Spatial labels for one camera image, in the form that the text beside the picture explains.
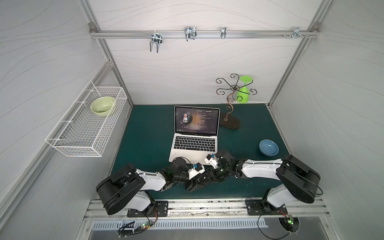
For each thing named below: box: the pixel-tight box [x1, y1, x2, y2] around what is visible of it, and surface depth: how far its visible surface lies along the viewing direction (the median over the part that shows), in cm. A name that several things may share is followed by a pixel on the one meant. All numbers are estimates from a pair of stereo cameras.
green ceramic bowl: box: [90, 96, 116, 117], surface depth 73 cm
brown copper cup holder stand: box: [216, 73, 258, 130], surface depth 94 cm
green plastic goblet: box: [236, 75, 254, 104], surface depth 93 cm
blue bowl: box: [259, 139, 279, 157], surface depth 96 cm
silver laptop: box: [169, 105, 221, 165], surface depth 100 cm
